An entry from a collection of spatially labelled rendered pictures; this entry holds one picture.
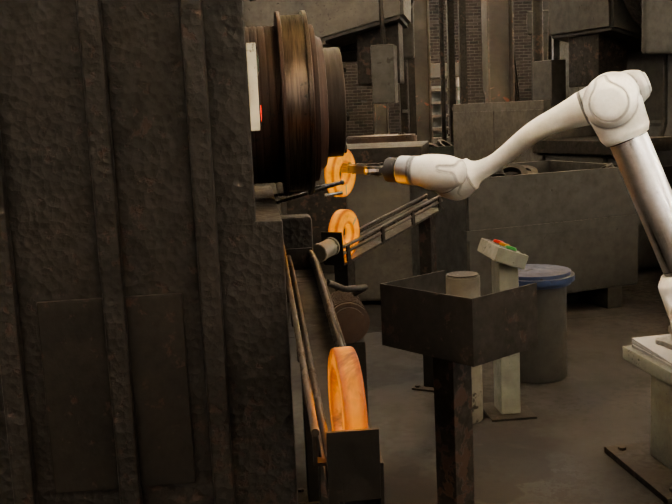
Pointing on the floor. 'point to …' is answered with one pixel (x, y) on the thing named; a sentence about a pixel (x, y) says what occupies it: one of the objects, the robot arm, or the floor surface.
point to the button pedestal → (507, 269)
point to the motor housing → (353, 326)
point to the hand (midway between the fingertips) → (340, 167)
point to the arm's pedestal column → (643, 462)
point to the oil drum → (381, 138)
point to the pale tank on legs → (440, 72)
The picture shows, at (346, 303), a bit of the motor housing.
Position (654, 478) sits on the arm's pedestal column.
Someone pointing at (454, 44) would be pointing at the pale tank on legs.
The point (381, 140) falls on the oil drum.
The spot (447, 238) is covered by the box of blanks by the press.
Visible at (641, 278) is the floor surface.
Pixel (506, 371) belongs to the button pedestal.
